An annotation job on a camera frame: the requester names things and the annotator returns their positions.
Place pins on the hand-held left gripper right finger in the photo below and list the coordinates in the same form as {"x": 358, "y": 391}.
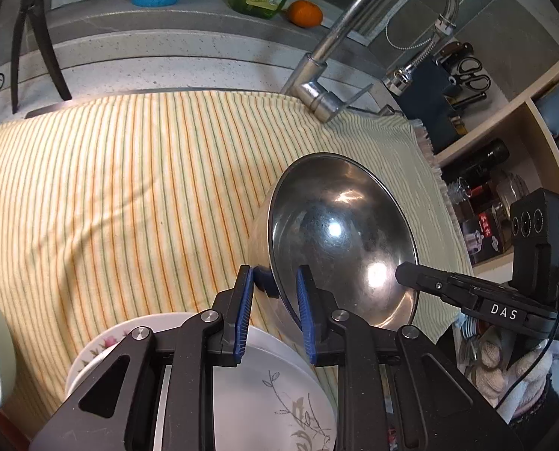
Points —
{"x": 306, "y": 314}

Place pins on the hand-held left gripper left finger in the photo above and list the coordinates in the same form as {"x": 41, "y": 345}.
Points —
{"x": 242, "y": 314}

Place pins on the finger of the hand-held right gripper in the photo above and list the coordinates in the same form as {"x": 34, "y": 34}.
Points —
{"x": 429, "y": 282}

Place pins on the white plate with leaf print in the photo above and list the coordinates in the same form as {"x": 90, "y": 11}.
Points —
{"x": 270, "y": 399}

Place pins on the large stainless steel bowl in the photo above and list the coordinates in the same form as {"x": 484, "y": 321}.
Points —
{"x": 336, "y": 230}

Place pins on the large pink floral plate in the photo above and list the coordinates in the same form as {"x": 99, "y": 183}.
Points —
{"x": 94, "y": 347}

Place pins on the black and red box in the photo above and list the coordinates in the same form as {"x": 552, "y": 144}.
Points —
{"x": 486, "y": 237}

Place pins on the glass jar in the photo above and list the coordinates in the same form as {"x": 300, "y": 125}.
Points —
{"x": 512, "y": 188}

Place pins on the black bottle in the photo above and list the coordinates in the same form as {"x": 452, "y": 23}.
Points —
{"x": 481, "y": 159}

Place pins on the wooden shelf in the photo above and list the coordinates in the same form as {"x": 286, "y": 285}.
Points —
{"x": 547, "y": 136}

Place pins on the striped yellow-green cloth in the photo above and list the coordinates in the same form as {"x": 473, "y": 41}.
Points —
{"x": 120, "y": 188}

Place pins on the dark blue knife block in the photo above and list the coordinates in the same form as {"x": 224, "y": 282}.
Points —
{"x": 425, "y": 103}

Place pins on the black scissors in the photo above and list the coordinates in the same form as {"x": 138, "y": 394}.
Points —
{"x": 472, "y": 75}

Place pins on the chrome kitchen faucet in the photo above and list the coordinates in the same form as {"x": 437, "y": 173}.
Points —
{"x": 317, "y": 94}

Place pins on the orange fruit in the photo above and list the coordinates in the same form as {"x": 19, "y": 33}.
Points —
{"x": 304, "y": 13}

